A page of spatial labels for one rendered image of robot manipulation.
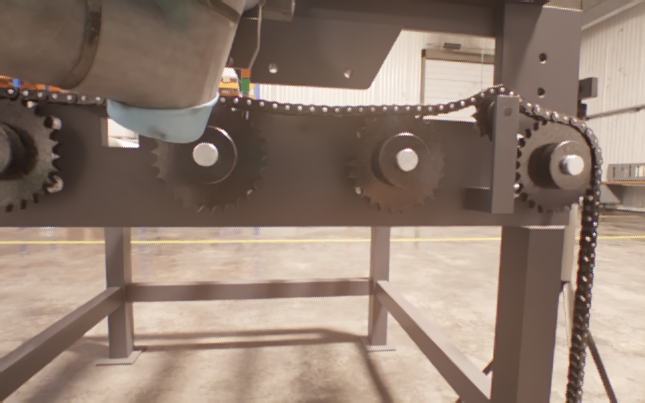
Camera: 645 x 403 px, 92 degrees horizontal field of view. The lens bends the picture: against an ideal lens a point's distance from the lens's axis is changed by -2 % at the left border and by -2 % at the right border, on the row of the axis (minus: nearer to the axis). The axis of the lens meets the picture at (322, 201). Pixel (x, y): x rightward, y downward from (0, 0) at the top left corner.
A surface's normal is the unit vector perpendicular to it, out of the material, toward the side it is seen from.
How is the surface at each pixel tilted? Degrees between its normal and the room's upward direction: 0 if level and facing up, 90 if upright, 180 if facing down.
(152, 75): 132
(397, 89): 90
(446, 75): 90
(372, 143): 90
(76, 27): 109
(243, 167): 90
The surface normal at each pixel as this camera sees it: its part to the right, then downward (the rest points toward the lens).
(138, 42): 0.85, 0.25
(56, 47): 0.68, 0.65
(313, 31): 0.14, 0.07
